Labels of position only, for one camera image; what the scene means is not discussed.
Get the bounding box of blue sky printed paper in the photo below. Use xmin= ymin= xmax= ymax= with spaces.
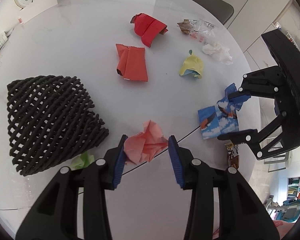
xmin=198 ymin=98 xmax=239 ymax=139

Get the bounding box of pink paper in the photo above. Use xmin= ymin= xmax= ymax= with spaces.
xmin=124 ymin=120 xmax=168 ymax=165

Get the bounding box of green paper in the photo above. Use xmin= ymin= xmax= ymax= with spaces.
xmin=70 ymin=152 xmax=95 ymax=170

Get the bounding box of white tissue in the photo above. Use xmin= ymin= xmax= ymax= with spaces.
xmin=202 ymin=42 xmax=233 ymax=65

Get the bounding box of black foam mesh sleeve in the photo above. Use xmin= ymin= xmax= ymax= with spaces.
xmin=7 ymin=75 xmax=109 ymax=176

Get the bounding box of brown snack wrapper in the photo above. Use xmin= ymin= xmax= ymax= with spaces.
xmin=225 ymin=142 xmax=239 ymax=169

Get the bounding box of white step stool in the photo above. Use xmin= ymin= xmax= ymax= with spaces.
xmin=263 ymin=151 xmax=293 ymax=173

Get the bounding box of yellow crumpled paper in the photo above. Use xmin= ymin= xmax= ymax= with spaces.
xmin=179 ymin=50 xmax=204 ymax=79

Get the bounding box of clear plastic wrapper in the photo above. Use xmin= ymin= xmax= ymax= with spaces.
xmin=177 ymin=19 xmax=216 ymax=43

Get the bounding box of white drawer cabinet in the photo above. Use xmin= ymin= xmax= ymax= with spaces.
xmin=228 ymin=0 xmax=300 ymax=71

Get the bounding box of dark grey chair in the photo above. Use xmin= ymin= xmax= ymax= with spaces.
xmin=162 ymin=0 xmax=235 ymax=26

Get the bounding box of orange-red folded paper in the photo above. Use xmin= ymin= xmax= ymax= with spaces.
xmin=116 ymin=44 xmax=148 ymax=82

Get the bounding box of red crumpled paper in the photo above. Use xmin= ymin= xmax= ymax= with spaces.
xmin=130 ymin=13 xmax=168 ymax=48

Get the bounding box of white card box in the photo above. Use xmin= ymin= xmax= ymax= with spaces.
xmin=18 ymin=0 xmax=58 ymax=24

